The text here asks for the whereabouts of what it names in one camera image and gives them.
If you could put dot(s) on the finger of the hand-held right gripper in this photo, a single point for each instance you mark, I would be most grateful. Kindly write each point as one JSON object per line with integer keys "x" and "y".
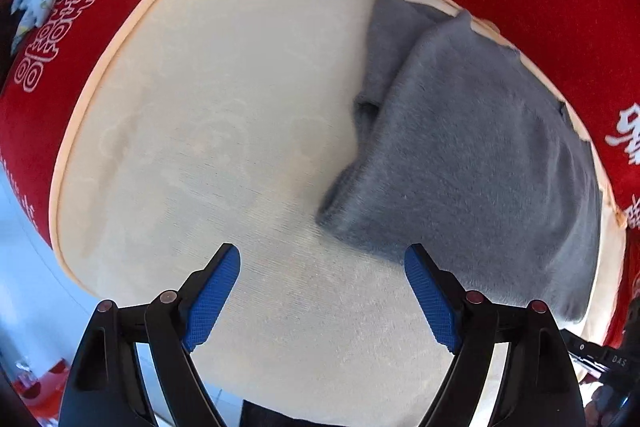
{"x": 580, "y": 348}

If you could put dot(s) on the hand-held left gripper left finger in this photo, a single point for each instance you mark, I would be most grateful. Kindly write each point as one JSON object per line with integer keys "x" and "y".
{"x": 212, "y": 302}

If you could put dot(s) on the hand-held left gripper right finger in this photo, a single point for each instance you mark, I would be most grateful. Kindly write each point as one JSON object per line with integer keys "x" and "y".
{"x": 432, "y": 302}

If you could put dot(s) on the grey knit sweater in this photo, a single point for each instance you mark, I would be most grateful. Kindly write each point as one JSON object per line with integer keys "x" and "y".
{"x": 475, "y": 147}

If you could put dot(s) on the person's right hand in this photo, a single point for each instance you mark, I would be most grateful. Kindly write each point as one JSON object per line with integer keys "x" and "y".
{"x": 600, "y": 404}

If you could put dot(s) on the cream mat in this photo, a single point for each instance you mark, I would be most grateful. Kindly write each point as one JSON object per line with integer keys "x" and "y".
{"x": 200, "y": 132}

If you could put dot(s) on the red printed box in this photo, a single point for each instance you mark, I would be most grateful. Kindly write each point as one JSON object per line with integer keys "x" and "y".
{"x": 42, "y": 384}

